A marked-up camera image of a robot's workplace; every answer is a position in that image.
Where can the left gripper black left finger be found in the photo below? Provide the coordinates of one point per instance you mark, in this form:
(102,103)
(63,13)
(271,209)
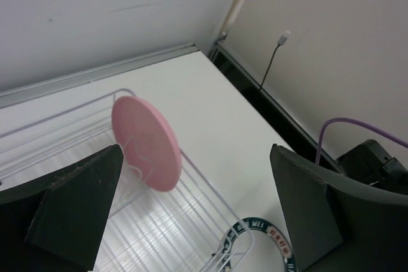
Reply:
(56,222)

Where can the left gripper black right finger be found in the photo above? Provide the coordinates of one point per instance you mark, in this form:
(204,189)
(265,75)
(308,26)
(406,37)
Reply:
(336,223)

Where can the green rimmed white plate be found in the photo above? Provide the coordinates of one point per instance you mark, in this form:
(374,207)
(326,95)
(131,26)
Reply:
(255,244)

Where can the pink plate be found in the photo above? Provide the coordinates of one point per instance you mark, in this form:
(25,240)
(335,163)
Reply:
(149,144)

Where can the clear wire dish rack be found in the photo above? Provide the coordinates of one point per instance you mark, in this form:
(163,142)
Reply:
(190,228)

